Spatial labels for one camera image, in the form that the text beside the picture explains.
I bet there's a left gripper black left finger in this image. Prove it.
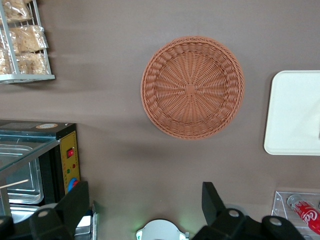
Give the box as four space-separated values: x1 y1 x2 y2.
0 180 90 240

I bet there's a clear bag of crackers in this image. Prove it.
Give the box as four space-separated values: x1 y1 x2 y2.
0 47 13 76
14 52 51 75
0 0 34 25
8 24 49 55

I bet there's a grey wire rack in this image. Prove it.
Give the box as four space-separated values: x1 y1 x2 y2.
0 0 56 85

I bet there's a clear acrylic bottle rack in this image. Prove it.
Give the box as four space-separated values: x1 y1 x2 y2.
271 191 320 240

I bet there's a red cola bottle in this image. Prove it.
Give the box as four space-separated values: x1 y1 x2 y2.
286 194 320 235

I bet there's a steel pan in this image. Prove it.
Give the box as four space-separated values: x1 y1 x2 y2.
0 143 45 206

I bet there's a cream rectangular tray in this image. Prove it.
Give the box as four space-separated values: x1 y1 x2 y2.
263 70 320 156

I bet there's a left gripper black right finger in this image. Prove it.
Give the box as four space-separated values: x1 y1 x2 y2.
192 181 306 240

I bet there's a brown round wicker basket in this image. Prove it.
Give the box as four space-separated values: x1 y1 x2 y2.
140 35 245 140

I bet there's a thin wooden stick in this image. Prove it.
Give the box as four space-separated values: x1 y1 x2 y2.
0 178 30 189

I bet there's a black glass food warmer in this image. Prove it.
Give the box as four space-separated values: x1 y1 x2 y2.
0 119 100 240

